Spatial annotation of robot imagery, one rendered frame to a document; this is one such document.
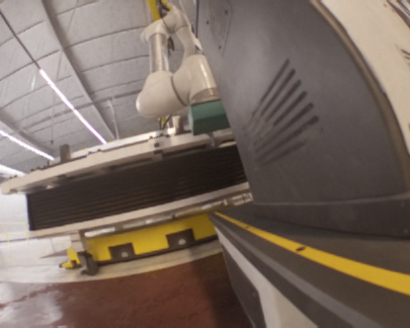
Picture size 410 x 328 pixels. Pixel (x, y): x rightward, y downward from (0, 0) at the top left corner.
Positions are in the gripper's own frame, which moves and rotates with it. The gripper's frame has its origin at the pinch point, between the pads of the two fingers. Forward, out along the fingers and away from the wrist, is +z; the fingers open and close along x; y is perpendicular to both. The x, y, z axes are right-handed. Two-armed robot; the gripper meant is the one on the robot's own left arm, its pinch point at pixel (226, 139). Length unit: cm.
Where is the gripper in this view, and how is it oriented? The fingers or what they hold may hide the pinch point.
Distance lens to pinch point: 103.0
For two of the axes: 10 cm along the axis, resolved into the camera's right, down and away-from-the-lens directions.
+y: -0.6, 2.0, 9.8
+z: 2.6, 9.5, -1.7
